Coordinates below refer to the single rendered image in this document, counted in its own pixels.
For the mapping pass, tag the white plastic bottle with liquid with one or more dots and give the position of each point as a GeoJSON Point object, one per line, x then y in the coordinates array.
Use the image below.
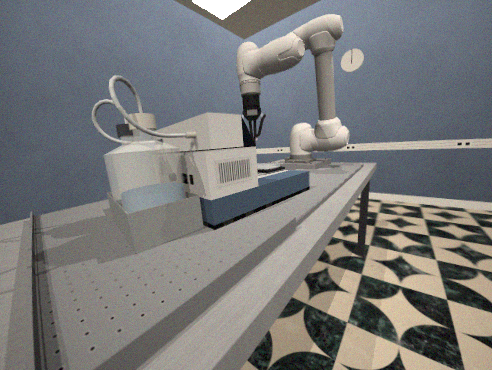
{"type": "Point", "coordinates": [148, 171]}

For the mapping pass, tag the grey curved hose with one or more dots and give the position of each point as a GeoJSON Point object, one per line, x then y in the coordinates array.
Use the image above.
{"type": "Point", "coordinates": [94, 111]}

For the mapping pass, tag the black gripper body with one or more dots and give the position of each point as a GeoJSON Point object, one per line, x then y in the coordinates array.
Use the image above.
{"type": "Point", "coordinates": [250, 100]}

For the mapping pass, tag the white curved hose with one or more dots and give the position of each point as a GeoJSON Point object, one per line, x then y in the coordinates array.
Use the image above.
{"type": "Point", "coordinates": [112, 82]}

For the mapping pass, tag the clear bottle with black cap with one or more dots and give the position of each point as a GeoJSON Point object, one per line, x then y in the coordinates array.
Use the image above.
{"type": "Point", "coordinates": [126, 137]}

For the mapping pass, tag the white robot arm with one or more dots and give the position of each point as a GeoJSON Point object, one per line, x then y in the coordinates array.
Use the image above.
{"type": "Point", "coordinates": [320, 35]}

